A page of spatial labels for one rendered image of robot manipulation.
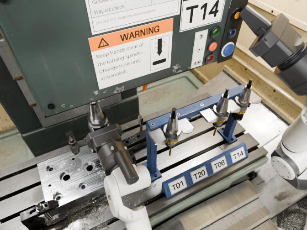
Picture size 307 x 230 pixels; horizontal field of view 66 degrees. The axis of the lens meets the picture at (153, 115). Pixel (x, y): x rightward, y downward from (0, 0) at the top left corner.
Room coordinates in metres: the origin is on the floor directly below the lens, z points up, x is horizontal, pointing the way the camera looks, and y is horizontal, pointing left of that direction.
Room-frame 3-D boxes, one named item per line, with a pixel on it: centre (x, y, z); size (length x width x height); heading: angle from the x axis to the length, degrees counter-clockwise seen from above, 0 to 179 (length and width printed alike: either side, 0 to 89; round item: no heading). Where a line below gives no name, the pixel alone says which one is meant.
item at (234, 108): (0.66, -0.31, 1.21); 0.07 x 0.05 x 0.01; 28
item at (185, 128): (0.56, -0.12, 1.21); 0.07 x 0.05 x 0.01; 28
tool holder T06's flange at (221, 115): (0.64, -0.26, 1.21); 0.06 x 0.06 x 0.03
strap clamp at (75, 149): (0.64, 0.37, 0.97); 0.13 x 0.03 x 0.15; 28
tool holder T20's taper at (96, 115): (0.53, 0.19, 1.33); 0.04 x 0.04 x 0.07
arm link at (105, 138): (0.44, 0.14, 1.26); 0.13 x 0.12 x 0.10; 117
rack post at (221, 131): (0.76, -0.38, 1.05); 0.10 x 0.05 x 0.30; 28
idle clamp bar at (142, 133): (0.72, 0.05, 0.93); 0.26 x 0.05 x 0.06; 123
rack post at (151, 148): (0.56, 0.01, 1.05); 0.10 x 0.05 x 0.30; 28
